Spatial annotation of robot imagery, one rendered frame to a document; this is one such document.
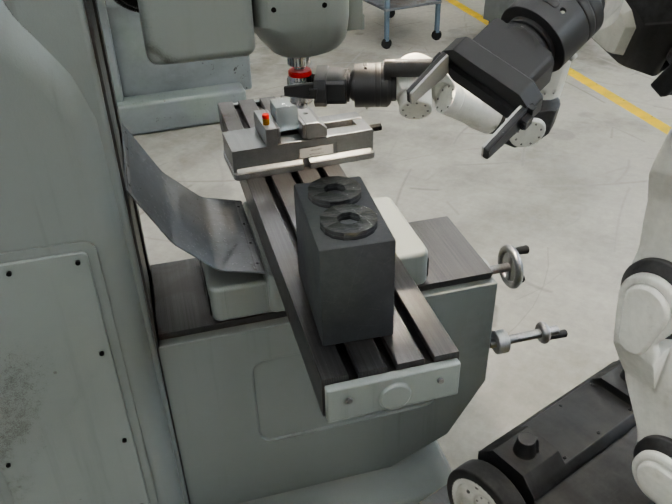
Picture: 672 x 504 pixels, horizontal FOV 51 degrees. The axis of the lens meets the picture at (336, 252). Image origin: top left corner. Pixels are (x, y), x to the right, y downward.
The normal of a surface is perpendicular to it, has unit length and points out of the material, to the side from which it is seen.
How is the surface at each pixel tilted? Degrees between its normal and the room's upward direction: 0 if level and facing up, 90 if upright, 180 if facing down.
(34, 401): 89
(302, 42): 118
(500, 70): 35
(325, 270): 90
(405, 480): 0
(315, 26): 109
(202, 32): 90
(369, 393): 90
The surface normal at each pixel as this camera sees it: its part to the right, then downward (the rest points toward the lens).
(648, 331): -0.81, 0.34
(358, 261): 0.22, 0.53
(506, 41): -0.14, -0.37
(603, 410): -0.02, -0.83
